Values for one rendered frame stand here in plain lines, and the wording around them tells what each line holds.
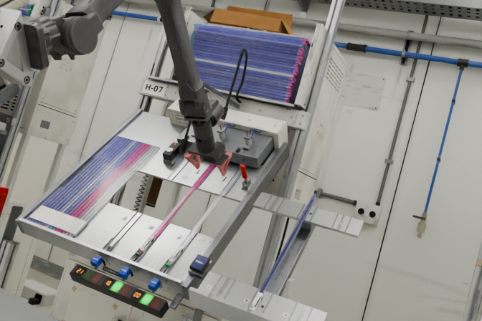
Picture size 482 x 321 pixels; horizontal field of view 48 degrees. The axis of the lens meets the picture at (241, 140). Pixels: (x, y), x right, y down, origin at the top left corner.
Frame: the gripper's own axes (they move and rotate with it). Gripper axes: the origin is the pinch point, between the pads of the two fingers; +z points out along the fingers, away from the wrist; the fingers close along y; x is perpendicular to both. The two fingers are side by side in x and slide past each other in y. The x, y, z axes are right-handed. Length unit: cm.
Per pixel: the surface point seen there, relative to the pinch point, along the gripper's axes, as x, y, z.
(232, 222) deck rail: 7.7, -10.0, 13.0
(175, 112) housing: -32.7, 36.8, 8.2
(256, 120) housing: -37.2, 2.6, 6.9
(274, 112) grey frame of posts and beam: -44.6, -1.4, 7.4
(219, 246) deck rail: 16.5, -10.1, 15.2
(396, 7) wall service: -214, -5, 42
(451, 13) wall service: -214, -38, 42
